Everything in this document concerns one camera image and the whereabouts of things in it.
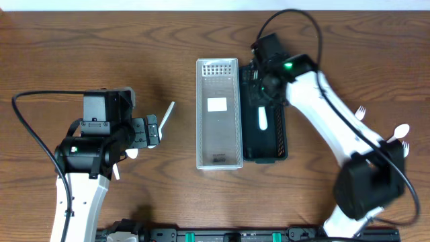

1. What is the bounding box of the dark green plastic basket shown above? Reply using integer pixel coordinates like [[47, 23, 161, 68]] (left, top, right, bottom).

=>
[[239, 65, 288, 164]]

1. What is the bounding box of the white plastic fork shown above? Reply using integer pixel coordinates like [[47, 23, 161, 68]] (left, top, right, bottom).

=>
[[402, 141, 410, 158], [355, 106, 366, 121]]

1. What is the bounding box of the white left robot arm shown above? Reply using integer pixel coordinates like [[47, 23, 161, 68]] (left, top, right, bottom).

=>
[[50, 115, 161, 241]]

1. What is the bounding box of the white plastic spoon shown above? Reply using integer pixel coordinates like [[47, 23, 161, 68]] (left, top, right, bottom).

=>
[[126, 149, 138, 159], [112, 163, 120, 180], [158, 102, 175, 140], [386, 123, 410, 143]]

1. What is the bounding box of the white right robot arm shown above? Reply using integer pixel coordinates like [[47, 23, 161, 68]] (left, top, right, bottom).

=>
[[249, 54, 405, 238]]

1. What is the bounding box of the clear white plastic basket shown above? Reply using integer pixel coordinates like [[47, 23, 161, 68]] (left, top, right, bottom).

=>
[[196, 58, 243, 170]]

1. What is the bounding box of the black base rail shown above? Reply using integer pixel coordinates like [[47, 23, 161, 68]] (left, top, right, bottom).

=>
[[95, 219, 401, 242]]

